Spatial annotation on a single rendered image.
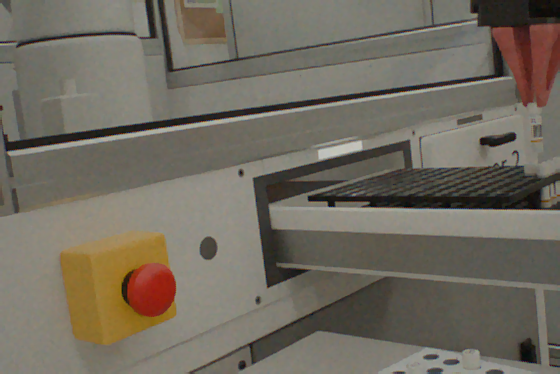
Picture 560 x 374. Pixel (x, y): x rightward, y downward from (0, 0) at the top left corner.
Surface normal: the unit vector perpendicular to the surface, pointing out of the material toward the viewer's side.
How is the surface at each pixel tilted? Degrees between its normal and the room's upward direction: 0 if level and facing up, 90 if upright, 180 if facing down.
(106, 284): 90
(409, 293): 90
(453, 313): 90
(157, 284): 87
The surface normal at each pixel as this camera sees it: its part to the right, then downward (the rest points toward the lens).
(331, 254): -0.63, 0.18
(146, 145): 0.77, -0.01
